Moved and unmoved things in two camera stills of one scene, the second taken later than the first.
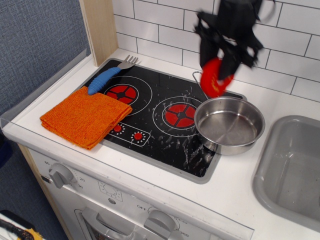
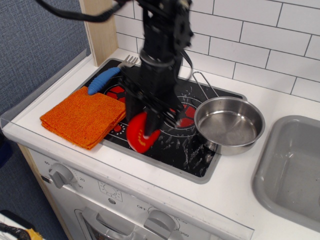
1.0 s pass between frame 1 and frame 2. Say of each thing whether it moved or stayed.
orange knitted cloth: stayed
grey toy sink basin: stayed
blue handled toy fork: stayed
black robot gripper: moved
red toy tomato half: moved
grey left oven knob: stayed
